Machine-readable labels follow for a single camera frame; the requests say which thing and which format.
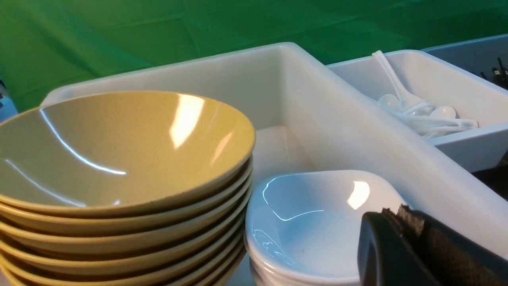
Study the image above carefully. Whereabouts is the white plastic spoon bin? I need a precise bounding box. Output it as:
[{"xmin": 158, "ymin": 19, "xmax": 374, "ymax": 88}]
[{"xmin": 326, "ymin": 49, "xmax": 508, "ymax": 173}]

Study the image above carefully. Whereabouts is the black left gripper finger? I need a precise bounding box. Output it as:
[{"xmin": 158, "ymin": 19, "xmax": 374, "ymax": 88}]
[{"xmin": 357, "ymin": 205, "xmax": 508, "ymax": 286}]

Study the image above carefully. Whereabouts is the stack of yellow bowls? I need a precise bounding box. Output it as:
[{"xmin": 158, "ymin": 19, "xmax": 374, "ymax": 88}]
[{"xmin": 1, "ymin": 158, "xmax": 253, "ymax": 286}]

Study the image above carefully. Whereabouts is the pile of white spoons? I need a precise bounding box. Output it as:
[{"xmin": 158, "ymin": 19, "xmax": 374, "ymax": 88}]
[{"xmin": 376, "ymin": 94, "xmax": 479, "ymax": 139}]

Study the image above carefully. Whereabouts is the long white ladle spoon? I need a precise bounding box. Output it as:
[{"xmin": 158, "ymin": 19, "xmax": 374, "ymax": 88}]
[{"xmin": 372, "ymin": 51, "xmax": 434, "ymax": 116}]

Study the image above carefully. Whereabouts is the pile of black chopsticks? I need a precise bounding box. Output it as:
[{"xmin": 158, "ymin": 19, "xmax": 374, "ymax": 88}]
[{"xmin": 471, "ymin": 57, "xmax": 508, "ymax": 90}]

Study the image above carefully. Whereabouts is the blue plastic chopstick bin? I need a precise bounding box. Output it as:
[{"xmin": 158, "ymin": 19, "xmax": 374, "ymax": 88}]
[{"xmin": 423, "ymin": 34, "xmax": 508, "ymax": 76}]

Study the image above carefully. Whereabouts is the yellow noodle bowl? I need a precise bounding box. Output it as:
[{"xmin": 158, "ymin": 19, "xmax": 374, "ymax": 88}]
[{"xmin": 1, "ymin": 91, "xmax": 256, "ymax": 217}]

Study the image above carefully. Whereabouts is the green cloth backdrop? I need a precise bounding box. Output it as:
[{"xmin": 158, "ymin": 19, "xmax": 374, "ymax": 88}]
[{"xmin": 0, "ymin": 0, "xmax": 507, "ymax": 112}]

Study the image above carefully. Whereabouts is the stack of white dishes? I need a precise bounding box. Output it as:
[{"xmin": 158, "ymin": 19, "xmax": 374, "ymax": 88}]
[{"xmin": 244, "ymin": 170, "xmax": 405, "ymax": 286}]

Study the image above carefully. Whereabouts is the large white plastic tub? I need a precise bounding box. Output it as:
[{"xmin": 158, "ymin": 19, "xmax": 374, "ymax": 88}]
[{"xmin": 40, "ymin": 42, "xmax": 508, "ymax": 286}]

